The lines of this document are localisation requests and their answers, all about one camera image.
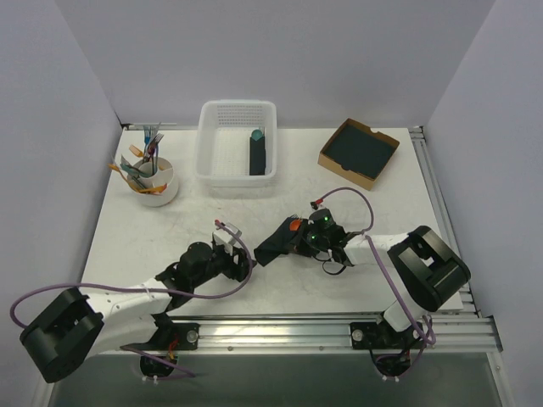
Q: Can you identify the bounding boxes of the orange plastic spoon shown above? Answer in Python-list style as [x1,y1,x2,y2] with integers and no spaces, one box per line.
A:
[289,219,301,231]

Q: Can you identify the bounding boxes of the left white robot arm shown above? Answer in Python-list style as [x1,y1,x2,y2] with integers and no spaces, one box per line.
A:
[20,242,256,383]

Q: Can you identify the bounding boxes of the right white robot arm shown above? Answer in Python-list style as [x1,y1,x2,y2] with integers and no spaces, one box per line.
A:
[288,209,471,347]

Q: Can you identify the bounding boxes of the brown cardboard napkin box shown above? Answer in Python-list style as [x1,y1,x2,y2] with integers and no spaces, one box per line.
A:
[317,119,400,191]

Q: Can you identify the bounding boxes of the dark rolled napkin bundle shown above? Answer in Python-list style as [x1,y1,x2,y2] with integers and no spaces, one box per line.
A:
[249,136,266,176]

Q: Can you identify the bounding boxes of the white utensil holder cup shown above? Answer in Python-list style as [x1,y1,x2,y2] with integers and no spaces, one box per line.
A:
[127,157,179,208]

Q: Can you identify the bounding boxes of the orange plastic fork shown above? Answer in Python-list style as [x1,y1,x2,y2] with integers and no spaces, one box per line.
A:
[129,145,144,158]

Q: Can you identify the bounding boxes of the silver metal fork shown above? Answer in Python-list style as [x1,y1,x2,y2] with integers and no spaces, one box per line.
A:
[143,124,164,163]

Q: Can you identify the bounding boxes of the white perforated plastic basket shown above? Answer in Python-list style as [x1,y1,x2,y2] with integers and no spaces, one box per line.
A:
[193,99,278,187]

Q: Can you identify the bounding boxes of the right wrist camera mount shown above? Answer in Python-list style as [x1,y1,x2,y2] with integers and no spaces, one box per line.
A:
[310,200,330,216]

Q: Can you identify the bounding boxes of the aluminium frame rail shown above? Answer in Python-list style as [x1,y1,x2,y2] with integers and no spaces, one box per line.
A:
[46,315,504,355]

